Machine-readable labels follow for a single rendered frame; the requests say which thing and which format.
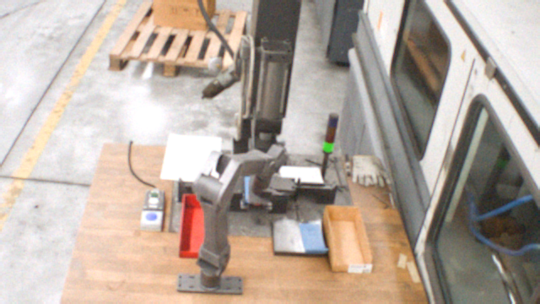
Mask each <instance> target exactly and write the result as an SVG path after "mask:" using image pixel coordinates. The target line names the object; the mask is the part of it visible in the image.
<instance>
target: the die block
mask: <svg viewBox="0 0 540 304"><path fill-rule="evenodd" d="M242 197H244V196H235V195H233V197H232V199H231V200H230V202H229V211H230V212H237V213H248V210H246V209H244V210H241V208H240V201H241V200H242ZM269 201H271V211H270V212H267V213H268V214H286V211H287V205H289V198H272V197H271V198H270V199H269Z"/></svg>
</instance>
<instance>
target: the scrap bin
mask: <svg viewBox="0 0 540 304"><path fill-rule="evenodd" d="M203 237H204V229H203V210H202V207H201V205H200V202H199V201H197V195H196V194H183V200H182V209H181V228H180V236H179V247H180V249H179V258H197V256H198V253H197V252H198V250H199V247H200V246H201V244H202V243H203Z"/></svg>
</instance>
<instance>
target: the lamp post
mask: <svg viewBox="0 0 540 304"><path fill-rule="evenodd" d="M328 116H329V117H330V118H331V119H339V118H340V115H339V114H337V113H336V112H330V113H329V115H328ZM322 153H323V154H324V157H323V162H322V168H321V177H322V180H323V182H324V183H329V181H328V179H327V178H326V177H325V176H326V172H327V163H328V158H329V155H331V154H332V152H326V151H324V150H323V148H322Z"/></svg>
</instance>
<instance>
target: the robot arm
mask: <svg viewBox="0 0 540 304"><path fill-rule="evenodd" d="M288 158H289V156H288V155H286V153H285V152H284V148H282V147H280V146H278V145H276V144H274V145H272V147H271V148H270V149H269V151H268V152H267V154H264V153H262V152H260V151H257V150H250V151H249V152H248V153H247V154H242V155H228V154H223V153H221V152H219V151H217V150H212V151H211V152H210V153H209V155H208V157H207V159H206V160H205V161H204V163H203V166H202V168H201V170H200V171H199V172H198V174H197V176H196V178H195V181H194V183H193V184H192V191H193V192H194V193H196V194H197V201H199V202H200V205H201V207H202V215H203V229H204V237H203V242H202V244H201V246H200V247H199V250H198V252H197V253H198V256H197V261H196V265H198V266H200V267H201V272H200V274H178V275H177V281H176V291H177V292H180V293H207V294H216V295H235V296H241V295H242V294H243V277H242V276H240V275H221V274H222V273H223V272H224V271H225V270H226V268H227V266H228V263H229V260H230V254H231V244H230V243H229V240H228V238H227V233H226V220H225V209H226V204H228V203H229V202H230V200H231V199H232V197H233V195H234V191H235V187H236V184H237V182H238V179H239V176H247V175H250V180H249V184H248V187H249V189H248V202H249V204H255V205H258V204H265V205H269V199H270V198H271V196H272V193H273V189H275V190H276V191H277V192H279V193H280V194H282V195H284V196H289V195H292V196H293V195H294V191H295V177H287V176H274V174H275V173H278V172H279V171H280V169H281V168H282V167H283V165H284V162H285V161H286V160H288ZM216 162H217V165H216V167H215V171H216V172H217V173H218V174H219V175H222V176H221V178H218V177H216V176H214V175H211V173H213V168H214V166H215V163H216Z"/></svg>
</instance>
